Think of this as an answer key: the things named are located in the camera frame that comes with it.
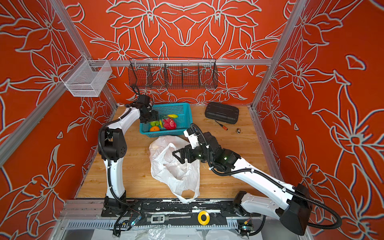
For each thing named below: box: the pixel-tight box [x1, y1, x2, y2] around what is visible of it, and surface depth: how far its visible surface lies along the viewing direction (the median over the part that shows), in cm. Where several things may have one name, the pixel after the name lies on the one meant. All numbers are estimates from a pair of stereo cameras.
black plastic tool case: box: [204, 102, 239, 124], surface depth 109 cm
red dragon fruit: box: [162, 118, 177, 130], surface depth 100 cm
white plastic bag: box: [149, 135, 200, 203], surface depth 78 cm
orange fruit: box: [149, 126, 160, 132], surface depth 102 cm
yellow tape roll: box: [197, 210, 211, 226], surface depth 71 cm
